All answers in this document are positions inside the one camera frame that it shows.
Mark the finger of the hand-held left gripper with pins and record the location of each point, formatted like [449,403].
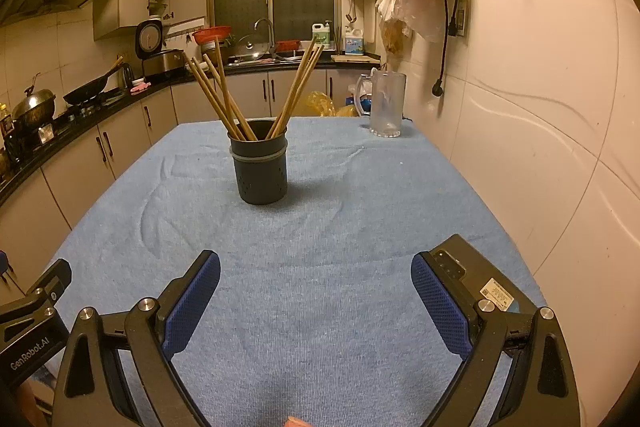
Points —
[55,277]

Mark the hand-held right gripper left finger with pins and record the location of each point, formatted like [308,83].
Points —
[192,307]

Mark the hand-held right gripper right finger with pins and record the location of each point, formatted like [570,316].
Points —
[440,307]

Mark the dark grey chopstick holder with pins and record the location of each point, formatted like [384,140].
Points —
[260,167]

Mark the set of wooden chopsticks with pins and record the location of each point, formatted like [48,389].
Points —
[220,102]

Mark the beige base cabinets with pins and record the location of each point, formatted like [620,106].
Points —
[65,177]

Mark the blue table cloth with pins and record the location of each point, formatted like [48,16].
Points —
[310,232]

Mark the black countertop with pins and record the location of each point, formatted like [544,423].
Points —
[75,127]

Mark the yellow oil bottle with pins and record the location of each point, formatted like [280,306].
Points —
[5,119]

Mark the gas stove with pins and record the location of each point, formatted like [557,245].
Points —
[90,109]

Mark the steel pot with lid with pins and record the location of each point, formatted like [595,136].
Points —
[34,107]

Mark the black wok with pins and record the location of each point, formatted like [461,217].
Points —
[87,93]

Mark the clear glass mug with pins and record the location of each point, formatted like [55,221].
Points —
[389,107]

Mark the pink cloth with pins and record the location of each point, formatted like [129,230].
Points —
[140,88]

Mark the dark electric kettle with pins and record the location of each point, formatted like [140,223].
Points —
[126,76]

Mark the blue plastic bag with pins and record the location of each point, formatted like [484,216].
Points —
[362,99]

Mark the yellow plastic bag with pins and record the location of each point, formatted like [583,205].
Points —
[325,104]

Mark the white plastic bag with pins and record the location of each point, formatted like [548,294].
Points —
[360,84]

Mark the rice cooker with open lid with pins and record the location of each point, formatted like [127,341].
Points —
[160,62]

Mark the brown cooking pot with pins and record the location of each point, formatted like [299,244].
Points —
[207,53]

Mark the steel kitchen sink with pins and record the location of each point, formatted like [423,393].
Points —
[260,59]

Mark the wooden cutting board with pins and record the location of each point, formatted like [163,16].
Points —
[355,58]

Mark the glass pot lid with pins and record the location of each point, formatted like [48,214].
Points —
[250,49]

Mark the red plastic basin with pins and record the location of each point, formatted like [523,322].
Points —
[212,36]

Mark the white jug with blue label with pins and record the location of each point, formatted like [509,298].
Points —
[354,43]

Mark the red bowl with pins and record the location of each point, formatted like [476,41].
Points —
[287,46]

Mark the chrome faucet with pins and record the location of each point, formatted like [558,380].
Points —
[265,27]

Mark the white jug with green label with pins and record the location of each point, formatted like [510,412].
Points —
[322,37]

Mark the beige open wall cabinet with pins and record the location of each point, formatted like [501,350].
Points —
[120,7]

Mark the wall socket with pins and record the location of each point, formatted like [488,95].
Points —
[461,14]

